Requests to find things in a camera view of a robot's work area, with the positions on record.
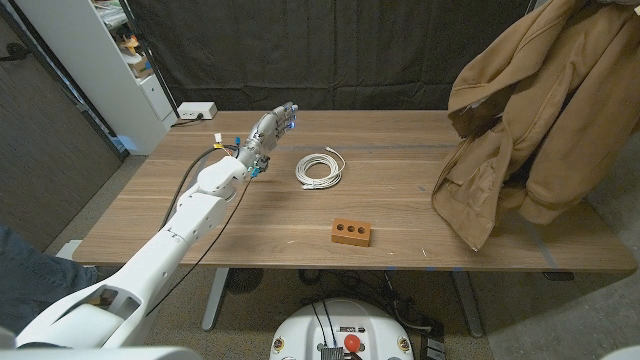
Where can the red emergency stop button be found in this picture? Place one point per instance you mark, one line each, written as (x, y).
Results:
(352, 342)

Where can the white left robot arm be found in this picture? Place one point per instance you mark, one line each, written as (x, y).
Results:
(155, 260)

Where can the grey table leg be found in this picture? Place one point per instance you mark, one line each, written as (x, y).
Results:
(215, 300)
(467, 305)

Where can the white robot torso base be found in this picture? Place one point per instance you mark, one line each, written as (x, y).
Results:
(300, 330)

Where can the tan jacket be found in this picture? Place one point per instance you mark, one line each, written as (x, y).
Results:
(550, 100)

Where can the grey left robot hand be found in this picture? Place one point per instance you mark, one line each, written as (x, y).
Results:
(270, 132)

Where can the brown block with three holes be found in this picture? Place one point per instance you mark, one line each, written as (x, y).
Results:
(351, 237)

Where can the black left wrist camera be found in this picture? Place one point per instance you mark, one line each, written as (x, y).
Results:
(261, 164)

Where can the yellow toy on shelf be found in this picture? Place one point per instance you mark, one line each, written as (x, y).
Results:
(129, 45)

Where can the person leg in jeans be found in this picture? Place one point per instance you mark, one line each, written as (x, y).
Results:
(30, 280)

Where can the cardboard box on shelf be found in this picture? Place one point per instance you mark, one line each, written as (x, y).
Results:
(140, 67)

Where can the white shelf cabinet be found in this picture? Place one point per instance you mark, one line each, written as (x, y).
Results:
(100, 75)

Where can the black backdrop stand pole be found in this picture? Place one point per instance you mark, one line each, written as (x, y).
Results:
(152, 65)

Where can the black round perforated disc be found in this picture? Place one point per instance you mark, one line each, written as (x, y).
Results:
(243, 281)

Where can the white power box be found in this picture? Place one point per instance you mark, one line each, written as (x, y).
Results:
(197, 110)

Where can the black backdrop curtain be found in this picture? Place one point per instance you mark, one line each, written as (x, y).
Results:
(325, 50)

